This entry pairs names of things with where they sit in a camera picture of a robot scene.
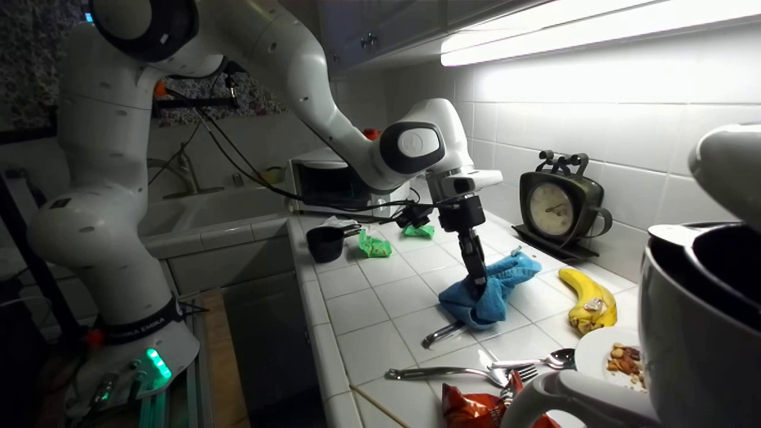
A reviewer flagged green snack packet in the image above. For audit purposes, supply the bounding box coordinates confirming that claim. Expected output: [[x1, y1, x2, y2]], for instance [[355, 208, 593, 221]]
[[355, 226, 395, 261], [401, 221, 441, 242]]

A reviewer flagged blue terry towel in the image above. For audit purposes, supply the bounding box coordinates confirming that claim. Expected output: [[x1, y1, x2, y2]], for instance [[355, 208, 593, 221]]
[[436, 245, 546, 333]]

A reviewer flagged thin wooden stick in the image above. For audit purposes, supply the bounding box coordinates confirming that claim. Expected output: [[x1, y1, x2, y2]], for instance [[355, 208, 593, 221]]
[[351, 382, 410, 428]]

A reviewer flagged small metal utensil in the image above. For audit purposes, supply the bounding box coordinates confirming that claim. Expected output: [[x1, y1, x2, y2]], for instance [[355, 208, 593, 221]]
[[418, 318, 464, 351]]

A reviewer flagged white sink basin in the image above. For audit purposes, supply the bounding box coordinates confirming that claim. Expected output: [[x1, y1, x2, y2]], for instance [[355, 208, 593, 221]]
[[138, 185, 298, 261]]

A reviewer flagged wooden board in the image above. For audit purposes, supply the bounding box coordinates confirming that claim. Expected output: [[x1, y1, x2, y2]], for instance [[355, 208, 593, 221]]
[[196, 288, 253, 428]]

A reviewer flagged under-cabinet light bar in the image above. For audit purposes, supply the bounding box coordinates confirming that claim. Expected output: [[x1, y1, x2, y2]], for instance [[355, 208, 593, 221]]
[[439, 0, 761, 68]]

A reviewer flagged white plate with food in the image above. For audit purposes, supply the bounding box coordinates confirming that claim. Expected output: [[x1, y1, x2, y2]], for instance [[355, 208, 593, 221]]
[[574, 323, 650, 395]]

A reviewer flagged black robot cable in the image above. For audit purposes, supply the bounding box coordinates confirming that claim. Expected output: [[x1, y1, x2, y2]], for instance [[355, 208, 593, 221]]
[[150, 73, 439, 233]]

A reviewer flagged dark cup-shaped table clock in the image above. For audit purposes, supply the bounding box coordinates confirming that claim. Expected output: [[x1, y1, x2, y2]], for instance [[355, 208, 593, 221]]
[[512, 147, 617, 267]]

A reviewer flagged yellow banana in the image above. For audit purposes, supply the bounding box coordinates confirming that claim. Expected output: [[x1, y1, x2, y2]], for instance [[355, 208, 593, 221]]
[[558, 263, 622, 337]]

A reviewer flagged black measuring cup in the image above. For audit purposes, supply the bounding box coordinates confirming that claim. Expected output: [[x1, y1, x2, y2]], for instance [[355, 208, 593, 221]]
[[306, 221, 363, 267]]

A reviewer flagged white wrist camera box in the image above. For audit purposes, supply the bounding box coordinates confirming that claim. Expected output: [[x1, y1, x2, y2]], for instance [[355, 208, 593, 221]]
[[427, 166, 508, 201]]

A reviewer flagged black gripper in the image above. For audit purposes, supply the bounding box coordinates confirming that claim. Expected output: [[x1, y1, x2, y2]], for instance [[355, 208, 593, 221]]
[[436, 193, 490, 290]]

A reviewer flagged white stand mixer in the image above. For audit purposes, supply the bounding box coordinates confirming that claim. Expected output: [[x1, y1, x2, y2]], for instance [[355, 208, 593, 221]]
[[497, 118, 761, 428]]

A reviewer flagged red chip bag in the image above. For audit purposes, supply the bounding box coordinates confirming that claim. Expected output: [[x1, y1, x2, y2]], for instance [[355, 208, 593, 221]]
[[441, 368, 566, 428]]

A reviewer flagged white upper cabinet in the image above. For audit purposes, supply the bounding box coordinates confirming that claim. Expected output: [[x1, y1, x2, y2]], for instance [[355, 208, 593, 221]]
[[316, 0, 527, 78]]

